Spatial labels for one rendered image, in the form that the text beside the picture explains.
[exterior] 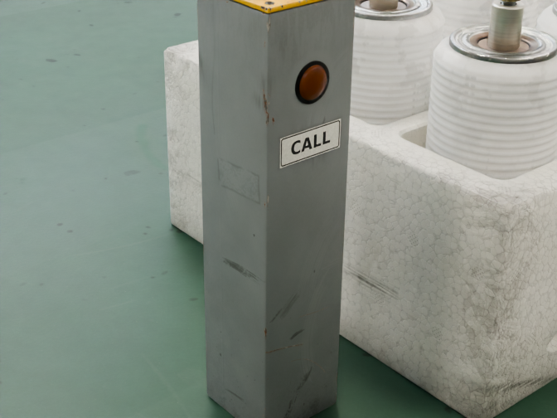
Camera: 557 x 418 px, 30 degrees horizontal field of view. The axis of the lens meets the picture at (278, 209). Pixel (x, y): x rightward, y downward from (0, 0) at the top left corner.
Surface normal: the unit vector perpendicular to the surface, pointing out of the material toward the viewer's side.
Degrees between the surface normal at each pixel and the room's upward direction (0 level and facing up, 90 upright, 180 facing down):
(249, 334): 90
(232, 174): 90
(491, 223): 90
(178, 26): 0
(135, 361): 0
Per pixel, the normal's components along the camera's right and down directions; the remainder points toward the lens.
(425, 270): -0.77, 0.29
